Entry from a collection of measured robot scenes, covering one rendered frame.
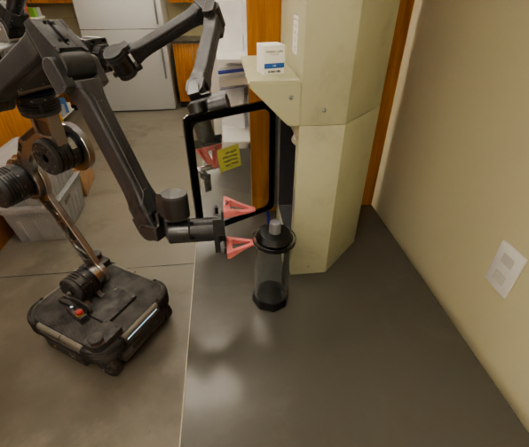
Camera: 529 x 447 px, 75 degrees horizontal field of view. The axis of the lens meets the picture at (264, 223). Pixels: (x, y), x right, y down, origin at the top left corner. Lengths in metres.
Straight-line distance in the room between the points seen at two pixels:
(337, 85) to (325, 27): 0.12
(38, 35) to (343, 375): 0.97
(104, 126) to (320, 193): 0.54
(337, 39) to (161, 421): 1.71
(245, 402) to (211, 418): 0.08
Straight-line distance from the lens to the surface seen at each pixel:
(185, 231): 0.80
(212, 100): 1.10
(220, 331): 0.94
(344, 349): 0.92
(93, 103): 0.85
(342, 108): 0.84
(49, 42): 0.88
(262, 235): 0.83
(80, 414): 2.06
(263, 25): 1.14
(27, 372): 2.33
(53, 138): 1.52
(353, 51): 0.82
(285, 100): 0.80
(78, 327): 2.06
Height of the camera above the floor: 1.68
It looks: 35 degrees down
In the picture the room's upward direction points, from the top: straight up
